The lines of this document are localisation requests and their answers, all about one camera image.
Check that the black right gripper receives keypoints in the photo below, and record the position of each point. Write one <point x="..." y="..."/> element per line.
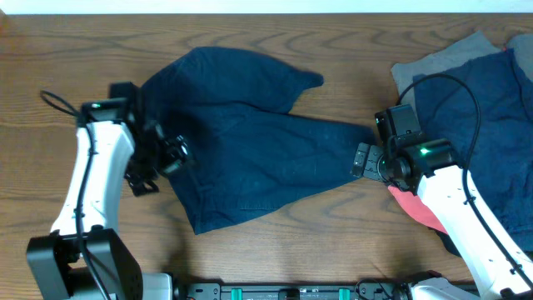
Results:
<point x="371" y="167"/>

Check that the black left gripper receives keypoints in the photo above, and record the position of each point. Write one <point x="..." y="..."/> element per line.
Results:
<point x="165" y="154"/>

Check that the dark navy blue shorts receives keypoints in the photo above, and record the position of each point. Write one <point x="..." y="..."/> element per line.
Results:
<point x="249" y="155"/>

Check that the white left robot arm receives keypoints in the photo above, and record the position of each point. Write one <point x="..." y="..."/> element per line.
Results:
<point x="83" y="256"/>

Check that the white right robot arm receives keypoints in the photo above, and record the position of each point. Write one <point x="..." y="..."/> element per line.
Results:
<point x="500" y="269"/>

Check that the red garment on pile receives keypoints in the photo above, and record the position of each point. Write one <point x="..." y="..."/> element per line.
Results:
<point x="416" y="209"/>

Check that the black garment under pile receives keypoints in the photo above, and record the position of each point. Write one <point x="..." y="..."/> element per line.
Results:
<point x="448" y="243"/>

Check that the navy blue garment on pile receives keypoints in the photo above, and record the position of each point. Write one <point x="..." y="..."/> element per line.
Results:
<point x="490" y="93"/>

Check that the grey garment on pile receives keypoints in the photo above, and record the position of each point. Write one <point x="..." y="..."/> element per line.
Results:
<point x="474" y="46"/>

